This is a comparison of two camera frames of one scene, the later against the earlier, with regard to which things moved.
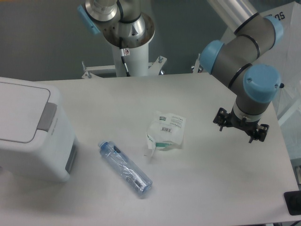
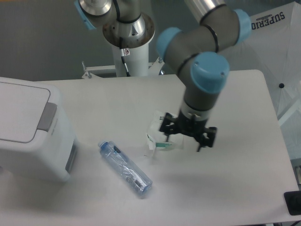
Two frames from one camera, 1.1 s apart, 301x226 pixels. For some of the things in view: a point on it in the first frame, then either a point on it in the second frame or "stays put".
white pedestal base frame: x=154 y=68 stays put
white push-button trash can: x=37 y=140 stays put
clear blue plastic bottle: x=112 y=153 stays put
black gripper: x=257 y=132 to x=190 y=126
